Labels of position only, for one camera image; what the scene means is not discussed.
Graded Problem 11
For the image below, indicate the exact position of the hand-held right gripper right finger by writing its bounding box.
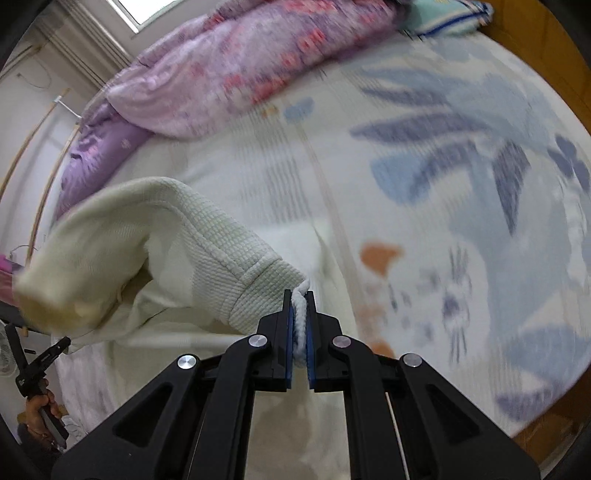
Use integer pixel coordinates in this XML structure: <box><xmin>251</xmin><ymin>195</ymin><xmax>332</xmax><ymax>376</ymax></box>
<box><xmin>307</xmin><ymin>291</ymin><xmax>541</xmax><ymax>480</ymax></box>

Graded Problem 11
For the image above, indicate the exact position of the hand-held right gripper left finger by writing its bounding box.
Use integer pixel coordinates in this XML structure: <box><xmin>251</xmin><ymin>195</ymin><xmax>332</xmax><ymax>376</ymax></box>
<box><xmin>51</xmin><ymin>290</ymin><xmax>294</xmax><ymax>480</ymax></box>

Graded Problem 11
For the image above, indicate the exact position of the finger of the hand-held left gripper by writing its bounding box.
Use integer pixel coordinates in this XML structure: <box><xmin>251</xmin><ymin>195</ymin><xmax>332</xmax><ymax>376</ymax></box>
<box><xmin>28</xmin><ymin>337</ymin><xmax>72</xmax><ymax>370</ymax></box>
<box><xmin>6</xmin><ymin>322</ymin><xmax>26</xmax><ymax>374</ymax></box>

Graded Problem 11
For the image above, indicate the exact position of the cream knitted sweater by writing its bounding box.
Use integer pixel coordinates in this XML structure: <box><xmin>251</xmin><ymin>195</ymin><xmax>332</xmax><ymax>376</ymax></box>
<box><xmin>14</xmin><ymin>178</ymin><xmax>333</xmax><ymax>370</ymax></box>

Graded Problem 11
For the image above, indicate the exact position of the person's left forearm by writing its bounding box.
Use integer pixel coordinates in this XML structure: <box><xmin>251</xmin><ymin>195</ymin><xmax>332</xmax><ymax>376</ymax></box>
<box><xmin>17</xmin><ymin>425</ymin><xmax>61</xmax><ymax>467</ymax></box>

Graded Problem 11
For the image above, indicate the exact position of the person's left hand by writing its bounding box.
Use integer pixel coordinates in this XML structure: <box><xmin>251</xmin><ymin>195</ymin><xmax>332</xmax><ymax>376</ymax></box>
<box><xmin>25</xmin><ymin>390</ymin><xmax>61</xmax><ymax>437</ymax></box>

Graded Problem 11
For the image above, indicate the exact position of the white standing fan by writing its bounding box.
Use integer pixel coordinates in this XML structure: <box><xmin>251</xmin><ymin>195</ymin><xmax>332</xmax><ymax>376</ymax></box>
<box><xmin>0</xmin><ymin>323</ymin><xmax>17</xmax><ymax>379</ymax></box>

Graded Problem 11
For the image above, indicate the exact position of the bed with floral sheet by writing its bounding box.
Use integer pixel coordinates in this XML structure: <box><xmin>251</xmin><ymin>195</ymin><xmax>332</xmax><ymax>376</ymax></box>
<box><xmin>51</xmin><ymin>28</ymin><xmax>591</xmax><ymax>480</ymax></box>

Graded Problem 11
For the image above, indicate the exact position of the purple floral quilt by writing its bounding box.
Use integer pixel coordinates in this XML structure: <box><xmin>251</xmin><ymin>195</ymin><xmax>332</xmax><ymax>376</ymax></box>
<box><xmin>55</xmin><ymin>0</ymin><xmax>416</xmax><ymax>222</ymax></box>

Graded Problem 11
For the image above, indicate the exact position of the grey beige curtain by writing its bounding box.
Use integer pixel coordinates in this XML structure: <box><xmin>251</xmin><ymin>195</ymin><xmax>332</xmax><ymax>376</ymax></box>
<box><xmin>60</xmin><ymin>0</ymin><xmax>134</xmax><ymax>97</ymax></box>

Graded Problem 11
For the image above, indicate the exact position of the window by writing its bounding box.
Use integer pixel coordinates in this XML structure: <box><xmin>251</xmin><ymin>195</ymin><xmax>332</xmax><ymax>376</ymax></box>
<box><xmin>108</xmin><ymin>0</ymin><xmax>185</xmax><ymax>33</ymax></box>

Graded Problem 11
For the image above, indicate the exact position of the teal pillow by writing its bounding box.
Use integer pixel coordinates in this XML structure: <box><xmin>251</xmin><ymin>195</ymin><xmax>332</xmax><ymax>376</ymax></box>
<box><xmin>411</xmin><ymin>0</ymin><xmax>495</xmax><ymax>37</ymax></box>

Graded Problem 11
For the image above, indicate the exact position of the wooden headboard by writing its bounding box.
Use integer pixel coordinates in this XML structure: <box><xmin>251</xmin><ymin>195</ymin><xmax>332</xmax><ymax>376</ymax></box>
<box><xmin>480</xmin><ymin>0</ymin><xmax>591</xmax><ymax>121</ymax></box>

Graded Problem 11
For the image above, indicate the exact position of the wooden wall bar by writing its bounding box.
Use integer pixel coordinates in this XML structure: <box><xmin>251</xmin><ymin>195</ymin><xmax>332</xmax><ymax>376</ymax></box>
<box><xmin>28</xmin><ymin>120</ymin><xmax>84</xmax><ymax>259</ymax></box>
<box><xmin>0</xmin><ymin>88</ymin><xmax>70</xmax><ymax>195</ymax></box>

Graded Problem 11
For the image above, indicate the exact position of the white bar support post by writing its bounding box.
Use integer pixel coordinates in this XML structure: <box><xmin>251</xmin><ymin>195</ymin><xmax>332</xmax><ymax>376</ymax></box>
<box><xmin>53</xmin><ymin>95</ymin><xmax>83</xmax><ymax>121</ymax></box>

